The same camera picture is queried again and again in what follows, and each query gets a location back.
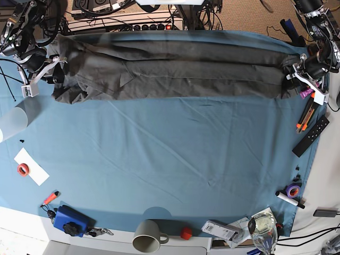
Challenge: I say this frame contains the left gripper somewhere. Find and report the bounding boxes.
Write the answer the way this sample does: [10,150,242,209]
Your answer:
[283,53,329,93]

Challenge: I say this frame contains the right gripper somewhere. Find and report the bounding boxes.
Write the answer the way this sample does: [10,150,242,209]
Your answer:
[15,48,66,84]

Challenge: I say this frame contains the grey T-shirt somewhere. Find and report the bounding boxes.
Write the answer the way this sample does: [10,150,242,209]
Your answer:
[48,35,297,104]

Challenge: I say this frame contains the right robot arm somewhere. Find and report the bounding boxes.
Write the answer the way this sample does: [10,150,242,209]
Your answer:
[1,1,64,86]

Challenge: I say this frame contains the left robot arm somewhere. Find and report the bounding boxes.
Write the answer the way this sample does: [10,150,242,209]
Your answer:
[287,1,339,105]

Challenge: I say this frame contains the orange black utility knife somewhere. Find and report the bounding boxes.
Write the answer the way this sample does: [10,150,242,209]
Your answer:
[296,92,319,133]

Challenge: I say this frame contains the black computer mouse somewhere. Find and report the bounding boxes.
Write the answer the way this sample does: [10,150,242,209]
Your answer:
[336,92,340,108]

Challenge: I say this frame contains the black remote control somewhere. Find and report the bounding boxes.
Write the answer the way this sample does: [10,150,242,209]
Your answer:
[292,114,329,157]

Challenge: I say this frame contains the frosted plastic cup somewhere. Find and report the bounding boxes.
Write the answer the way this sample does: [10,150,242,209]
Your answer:
[1,107,28,142]

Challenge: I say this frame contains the white paper sheet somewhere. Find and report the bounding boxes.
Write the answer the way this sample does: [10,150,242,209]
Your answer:
[14,148,49,186]

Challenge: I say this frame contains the red tape roll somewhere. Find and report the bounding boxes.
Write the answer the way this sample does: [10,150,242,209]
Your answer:
[17,163,30,177]

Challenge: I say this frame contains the purple tape roll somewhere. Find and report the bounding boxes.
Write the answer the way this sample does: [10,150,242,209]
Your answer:
[285,183,302,199]

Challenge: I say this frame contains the white black marker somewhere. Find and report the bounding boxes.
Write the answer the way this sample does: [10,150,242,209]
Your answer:
[275,191,305,209]

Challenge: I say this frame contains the orange marker pen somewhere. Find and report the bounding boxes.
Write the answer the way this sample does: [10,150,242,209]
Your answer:
[41,191,59,207]

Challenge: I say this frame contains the black power strip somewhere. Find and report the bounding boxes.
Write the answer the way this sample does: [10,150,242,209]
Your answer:
[132,21,183,31]

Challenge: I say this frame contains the blue table cloth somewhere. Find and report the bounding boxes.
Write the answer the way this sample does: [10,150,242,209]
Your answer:
[1,62,317,236]

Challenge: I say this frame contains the blue clamp block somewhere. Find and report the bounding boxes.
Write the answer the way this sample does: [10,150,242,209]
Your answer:
[53,205,90,237]

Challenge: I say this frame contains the clear wine glass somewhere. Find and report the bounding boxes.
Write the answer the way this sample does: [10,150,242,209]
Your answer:
[248,212,278,255]

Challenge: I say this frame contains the metal carabiner keys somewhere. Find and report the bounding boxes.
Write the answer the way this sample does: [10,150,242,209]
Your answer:
[85,228,114,237]

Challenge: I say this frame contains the white barcode box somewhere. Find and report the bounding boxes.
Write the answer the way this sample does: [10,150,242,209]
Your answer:
[201,220,240,241]

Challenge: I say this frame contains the red cube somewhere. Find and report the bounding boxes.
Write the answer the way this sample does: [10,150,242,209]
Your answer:
[180,227,192,240]

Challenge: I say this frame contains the grey ceramic mug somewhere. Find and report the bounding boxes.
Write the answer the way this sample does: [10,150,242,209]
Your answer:
[132,219,169,253]

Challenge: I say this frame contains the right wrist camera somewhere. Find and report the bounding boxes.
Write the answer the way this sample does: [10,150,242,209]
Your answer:
[21,84,39,98]

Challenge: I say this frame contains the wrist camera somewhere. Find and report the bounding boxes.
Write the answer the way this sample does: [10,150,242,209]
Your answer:
[21,84,39,98]
[313,91,329,105]

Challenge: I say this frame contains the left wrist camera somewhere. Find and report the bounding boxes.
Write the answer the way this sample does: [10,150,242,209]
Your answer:
[313,91,329,105]

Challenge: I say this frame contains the black cable tie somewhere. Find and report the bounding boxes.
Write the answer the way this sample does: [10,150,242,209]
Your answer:
[0,66,27,102]

